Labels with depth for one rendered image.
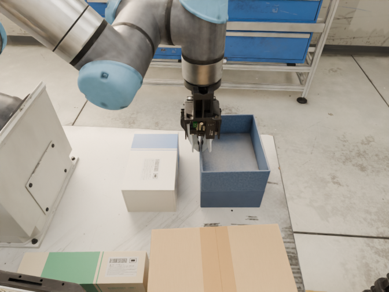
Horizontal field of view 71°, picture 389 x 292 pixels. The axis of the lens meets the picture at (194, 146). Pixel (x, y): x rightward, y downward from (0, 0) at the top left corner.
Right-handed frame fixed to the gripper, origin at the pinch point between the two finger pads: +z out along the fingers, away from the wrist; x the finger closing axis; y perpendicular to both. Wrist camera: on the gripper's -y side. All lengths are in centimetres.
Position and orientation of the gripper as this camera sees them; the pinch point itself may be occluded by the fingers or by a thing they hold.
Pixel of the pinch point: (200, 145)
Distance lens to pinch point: 67.0
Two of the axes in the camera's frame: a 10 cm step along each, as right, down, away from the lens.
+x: 10.0, -0.2, 0.2
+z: 0.0, 7.1, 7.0
